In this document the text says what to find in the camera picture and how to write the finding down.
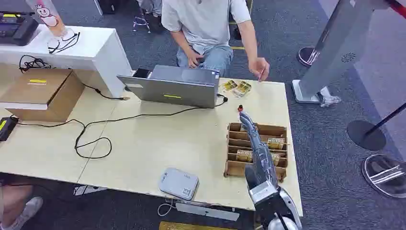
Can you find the person's right hand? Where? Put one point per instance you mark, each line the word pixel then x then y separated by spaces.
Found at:
pixel 193 59

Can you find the person's left hand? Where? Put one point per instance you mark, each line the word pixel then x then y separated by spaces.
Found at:
pixel 257 66

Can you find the thin pink pen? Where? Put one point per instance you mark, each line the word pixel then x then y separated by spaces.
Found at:
pixel 261 75

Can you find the grey laptop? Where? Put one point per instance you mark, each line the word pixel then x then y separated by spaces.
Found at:
pixel 177 87

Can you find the person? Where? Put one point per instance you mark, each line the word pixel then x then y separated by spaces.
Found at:
pixel 19 206
pixel 203 22

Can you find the small red knob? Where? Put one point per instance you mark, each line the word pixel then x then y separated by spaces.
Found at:
pixel 240 108

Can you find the chrome stanchion base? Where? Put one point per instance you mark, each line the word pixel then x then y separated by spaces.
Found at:
pixel 307 56
pixel 383 176

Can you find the black phone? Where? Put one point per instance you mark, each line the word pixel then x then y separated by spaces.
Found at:
pixel 141 73

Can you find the clear plastic wrap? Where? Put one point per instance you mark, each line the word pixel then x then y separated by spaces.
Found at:
pixel 330 99

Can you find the white kiosk stand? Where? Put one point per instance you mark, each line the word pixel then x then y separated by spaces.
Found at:
pixel 336 47

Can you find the white cabinet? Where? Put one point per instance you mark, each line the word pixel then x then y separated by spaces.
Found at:
pixel 92 54

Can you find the wooden card box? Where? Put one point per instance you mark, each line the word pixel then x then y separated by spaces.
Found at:
pixel 233 168

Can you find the black stanchion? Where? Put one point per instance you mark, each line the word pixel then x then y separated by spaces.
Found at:
pixel 364 135

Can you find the black glasses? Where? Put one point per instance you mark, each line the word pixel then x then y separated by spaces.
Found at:
pixel 63 44

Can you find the cartoon print drink cup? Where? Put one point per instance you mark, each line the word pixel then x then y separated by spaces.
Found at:
pixel 47 16

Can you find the red barrier belt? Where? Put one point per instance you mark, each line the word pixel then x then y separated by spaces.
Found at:
pixel 399 7

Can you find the white power strip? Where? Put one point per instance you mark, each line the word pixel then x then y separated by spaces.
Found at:
pixel 206 212

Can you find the brown cardboard box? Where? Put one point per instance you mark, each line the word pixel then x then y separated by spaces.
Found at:
pixel 41 92

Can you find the yellow wooden board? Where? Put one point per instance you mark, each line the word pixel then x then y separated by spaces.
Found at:
pixel 190 226

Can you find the black controller case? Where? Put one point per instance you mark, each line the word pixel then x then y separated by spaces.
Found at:
pixel 16 28

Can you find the chrome chair frame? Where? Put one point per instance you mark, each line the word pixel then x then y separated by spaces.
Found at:
pixel 141 22

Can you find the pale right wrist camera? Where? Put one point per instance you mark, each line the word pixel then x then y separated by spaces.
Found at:
pixel 265 193

